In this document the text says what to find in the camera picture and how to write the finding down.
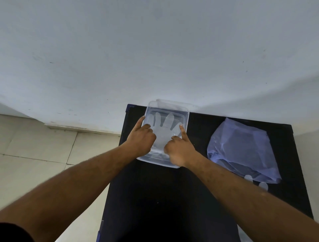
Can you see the person's left hand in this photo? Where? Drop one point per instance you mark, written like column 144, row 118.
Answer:
column 139, row 142

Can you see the person's right hand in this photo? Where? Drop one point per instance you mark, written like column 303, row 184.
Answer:
column 180, row 152

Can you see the transparent plastic glove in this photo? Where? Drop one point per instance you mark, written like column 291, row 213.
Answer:
column 263, row 186
column 163, row 134

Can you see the person's left forearm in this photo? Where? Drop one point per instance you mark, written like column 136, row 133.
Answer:
column 62, row 189

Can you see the person's right forearm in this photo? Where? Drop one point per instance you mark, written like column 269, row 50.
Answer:
column 249, row 207

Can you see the clear plastic container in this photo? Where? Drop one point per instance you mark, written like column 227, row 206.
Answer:
column 175, row 113

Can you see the clear plastic lid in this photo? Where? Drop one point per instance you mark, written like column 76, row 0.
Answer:
column 172, row 102

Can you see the black table cover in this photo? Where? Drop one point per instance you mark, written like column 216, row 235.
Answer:
column 154, row 199

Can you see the translucent blue plastic bag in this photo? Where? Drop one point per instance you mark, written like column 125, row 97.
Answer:
column 241, row 149

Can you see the black sleeve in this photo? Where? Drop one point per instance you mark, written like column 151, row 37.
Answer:
column 12, row 234

